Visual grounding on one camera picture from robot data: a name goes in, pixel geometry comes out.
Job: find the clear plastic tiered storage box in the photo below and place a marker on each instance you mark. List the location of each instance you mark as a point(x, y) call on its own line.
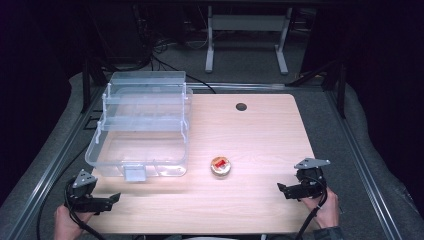
point(140, 133)

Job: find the round tin with red label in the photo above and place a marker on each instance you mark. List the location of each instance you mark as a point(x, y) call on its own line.
point(220, 166)

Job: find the aluminium rail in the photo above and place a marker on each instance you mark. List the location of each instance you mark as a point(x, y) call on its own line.
point(363, 160)
point(50, 173)
point(240, 86)

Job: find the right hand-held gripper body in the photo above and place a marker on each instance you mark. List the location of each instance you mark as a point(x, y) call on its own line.
point(308, 181)

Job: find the black stand leg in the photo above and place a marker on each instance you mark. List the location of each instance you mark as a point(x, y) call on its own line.
point(87, 83)
point(340, 90)

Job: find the grey metal table frame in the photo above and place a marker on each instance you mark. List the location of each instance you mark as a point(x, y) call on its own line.
point(246, 23)

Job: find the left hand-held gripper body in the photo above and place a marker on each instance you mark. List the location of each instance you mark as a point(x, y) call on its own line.
point(83, 193)

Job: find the person's right hand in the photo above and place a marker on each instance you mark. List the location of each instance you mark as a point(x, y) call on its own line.
point(325, 208)

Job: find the person's left hand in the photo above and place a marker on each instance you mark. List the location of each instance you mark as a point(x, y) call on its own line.
point(68, 225)

